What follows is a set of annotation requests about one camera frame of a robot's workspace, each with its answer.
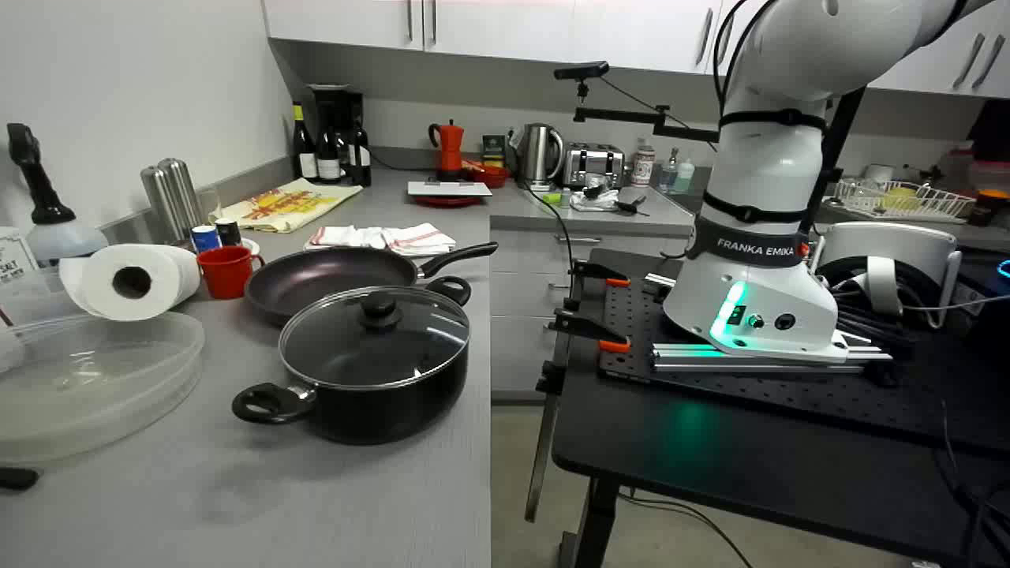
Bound white plastic bottle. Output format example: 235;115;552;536
627;134;659;190

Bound red mug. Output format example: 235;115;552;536
195;242;266;301

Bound glass lid with black knob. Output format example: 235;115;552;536
275;283;472;392

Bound steel toaster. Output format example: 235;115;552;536
561;141;631;193

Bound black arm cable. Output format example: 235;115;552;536
710;0;783;106

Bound white spray bottle black trigger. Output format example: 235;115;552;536
3;118;112;265

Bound white dish rack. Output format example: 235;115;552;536
830;166;975;219

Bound white wall cabinets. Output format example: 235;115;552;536
261;0;1010;103

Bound clear greenish bottle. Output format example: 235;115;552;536
659;145;702;197

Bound white labelled container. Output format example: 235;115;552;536
0;225;51;328

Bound black orange clamp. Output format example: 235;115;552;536
565;258;636;292
545;306;636;360

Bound red moka pot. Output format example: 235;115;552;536
425;115;468;180

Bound yellow printed packet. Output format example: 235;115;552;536
211;176;364;235

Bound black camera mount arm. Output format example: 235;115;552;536
552;58;724;145

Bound red bowl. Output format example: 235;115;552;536
464;157;512;193

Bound dark frying pan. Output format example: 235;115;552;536
242;235;503;328

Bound steel canister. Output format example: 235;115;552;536
158;154;206;229
140;159;180;238

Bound steel electric kettle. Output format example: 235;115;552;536
512;118;568;194

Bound black work table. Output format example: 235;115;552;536
520;246;1010;568

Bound white VR headset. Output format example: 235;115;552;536
813;217;966;326

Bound black two-handled pot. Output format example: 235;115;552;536
229;273;472;445

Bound black handle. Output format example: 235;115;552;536
0;462;43;496

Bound black coffee machine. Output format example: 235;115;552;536
305;82;368;159

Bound black floor cable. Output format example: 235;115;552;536
620;486;754;568

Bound dark wine bottle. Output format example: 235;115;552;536
287;99;321;184
312;123;347;187
345;118;375;190

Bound blue capped small jar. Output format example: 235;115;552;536
186;219;223;255

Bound aluminium rail profiles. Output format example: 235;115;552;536
650;328;898;377

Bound white paper towel roll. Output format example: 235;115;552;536
57;238;203;326

